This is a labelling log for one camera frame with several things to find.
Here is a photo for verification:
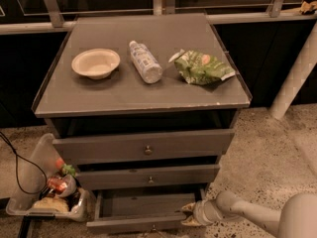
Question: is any grey drawer cabinet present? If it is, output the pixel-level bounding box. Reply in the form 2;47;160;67
31;13;254;196

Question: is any metal railing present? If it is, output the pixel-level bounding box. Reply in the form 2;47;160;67
0;0;317;35

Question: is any clear plastic water bottle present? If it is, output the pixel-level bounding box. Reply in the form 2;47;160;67
129;41;162;84

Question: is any white diagonal post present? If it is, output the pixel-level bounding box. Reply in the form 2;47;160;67
269;23;317;120

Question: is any grey drawer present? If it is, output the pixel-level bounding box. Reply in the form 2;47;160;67
53;129;234;165
76;165;220;190
87;185;205;234

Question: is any red snack can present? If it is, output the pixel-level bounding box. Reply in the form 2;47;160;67
47;177;67;193

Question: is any yellow sponge item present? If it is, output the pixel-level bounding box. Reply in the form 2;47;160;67
33;197;69;212

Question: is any green chip bag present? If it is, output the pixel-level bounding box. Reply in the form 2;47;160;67
169;50;236;85

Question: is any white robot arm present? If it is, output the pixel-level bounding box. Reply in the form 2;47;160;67
181;190;317;238

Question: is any grey bottom drawer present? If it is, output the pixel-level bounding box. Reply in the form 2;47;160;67
87;185;205;234

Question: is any black cable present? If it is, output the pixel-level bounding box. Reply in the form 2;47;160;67
0;130;49;195

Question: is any clear plastic bin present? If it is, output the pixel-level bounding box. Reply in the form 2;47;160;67
6;134;88;222

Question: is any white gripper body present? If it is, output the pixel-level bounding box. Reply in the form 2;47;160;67
193;200;222;226

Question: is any grey middle drawer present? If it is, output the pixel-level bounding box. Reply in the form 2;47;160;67
76;165;220;190

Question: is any yellow object on rail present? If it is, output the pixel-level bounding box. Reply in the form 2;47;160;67
299;1;317;15

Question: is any orange green toy carrot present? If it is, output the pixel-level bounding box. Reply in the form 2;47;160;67
55;158;76;177

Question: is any grey top drawer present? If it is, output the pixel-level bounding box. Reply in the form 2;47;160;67
53;129;234;165

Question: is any white paper bowl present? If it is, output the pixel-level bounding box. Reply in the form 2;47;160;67
71;49;121;80

